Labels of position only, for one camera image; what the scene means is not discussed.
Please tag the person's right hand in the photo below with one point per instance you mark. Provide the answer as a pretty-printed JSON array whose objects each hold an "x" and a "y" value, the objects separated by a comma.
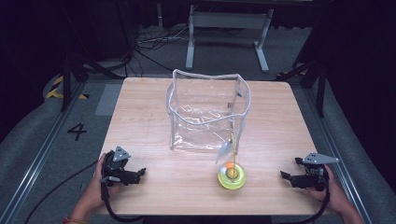
[{"x": 333, "y": 193}]

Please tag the yellow black floor tape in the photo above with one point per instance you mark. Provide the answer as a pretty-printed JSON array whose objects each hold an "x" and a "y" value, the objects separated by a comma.
[{"x": 56, "y": 90}]

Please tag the white metal table frame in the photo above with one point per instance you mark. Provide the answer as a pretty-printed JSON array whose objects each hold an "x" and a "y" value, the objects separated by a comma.
[{"x": 229, "y": 21}]

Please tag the person's left hand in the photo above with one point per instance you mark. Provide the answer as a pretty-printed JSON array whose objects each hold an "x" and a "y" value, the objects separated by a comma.
[{"x": 97, "y": 183}]

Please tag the grey metal floor rail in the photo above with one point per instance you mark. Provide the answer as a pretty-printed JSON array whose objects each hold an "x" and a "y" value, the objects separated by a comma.
[
  {"x": 339, "y": 149},
  {"x": 34, "y": 168}
]

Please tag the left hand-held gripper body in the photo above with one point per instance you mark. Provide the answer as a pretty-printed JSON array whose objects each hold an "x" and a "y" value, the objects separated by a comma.
[{"x": 115, "y": 166}]

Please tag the clear plastic bag white trim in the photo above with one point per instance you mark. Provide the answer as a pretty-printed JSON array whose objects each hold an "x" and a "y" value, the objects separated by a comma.
[{"x": 205, "y": 109}]

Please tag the black metal stand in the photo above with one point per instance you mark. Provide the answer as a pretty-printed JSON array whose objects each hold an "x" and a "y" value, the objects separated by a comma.
[
  {"x": 320, "y": 87},
  {"x": 66, "y": 81}
]

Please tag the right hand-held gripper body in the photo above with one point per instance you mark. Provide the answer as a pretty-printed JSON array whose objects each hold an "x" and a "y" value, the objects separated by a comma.
[{"x": 314, "y": 174}]

